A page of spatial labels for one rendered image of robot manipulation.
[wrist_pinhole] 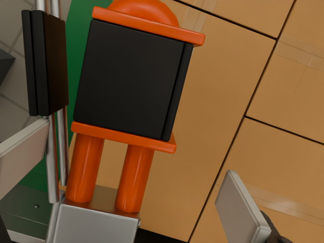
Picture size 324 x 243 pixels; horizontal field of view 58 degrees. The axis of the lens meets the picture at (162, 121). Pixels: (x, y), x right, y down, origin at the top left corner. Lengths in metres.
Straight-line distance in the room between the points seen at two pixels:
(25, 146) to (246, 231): 0.13
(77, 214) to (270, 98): 0.63
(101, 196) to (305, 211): 0.76
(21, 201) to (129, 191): 0.77
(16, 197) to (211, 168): 0.58
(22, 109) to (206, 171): 0.91
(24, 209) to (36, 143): 0.76
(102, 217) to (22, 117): 1.22
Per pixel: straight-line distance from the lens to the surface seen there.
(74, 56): 1.31
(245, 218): 0.18
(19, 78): 1.40
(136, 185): 0.23
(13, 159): 0.17
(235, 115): 0.77
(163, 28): 0.20
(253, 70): 0.76
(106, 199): 0.25
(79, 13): 1.31
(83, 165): 0.23
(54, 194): 0.23
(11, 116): 1.45
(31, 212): 0.95
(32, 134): 0.19
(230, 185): 0.21
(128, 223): 0.24
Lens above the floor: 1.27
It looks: 75 degrees down
